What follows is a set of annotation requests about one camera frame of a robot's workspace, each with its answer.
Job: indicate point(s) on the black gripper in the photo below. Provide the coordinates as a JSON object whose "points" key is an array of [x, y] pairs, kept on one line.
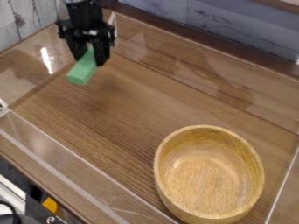
{"points": [[84, 27]]}

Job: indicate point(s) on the green rectangular block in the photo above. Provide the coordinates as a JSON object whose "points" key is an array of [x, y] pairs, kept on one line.
{"points": [[83, 70]]}

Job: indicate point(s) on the brown wooden bowl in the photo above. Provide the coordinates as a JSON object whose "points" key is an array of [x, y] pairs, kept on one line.
{"points": [[208, 175]]}

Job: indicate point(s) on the black and yellow device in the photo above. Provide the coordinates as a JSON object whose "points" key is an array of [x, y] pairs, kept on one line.
{"points": [[23, 210]]}

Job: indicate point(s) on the clear acrylic corner bracket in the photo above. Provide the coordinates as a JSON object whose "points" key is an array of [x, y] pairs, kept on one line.
{"points": [[112, 20]]}

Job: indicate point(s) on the clear acrylic tray wall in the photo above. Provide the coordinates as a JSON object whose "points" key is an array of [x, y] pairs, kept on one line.
{"points": [[83, 140]]}

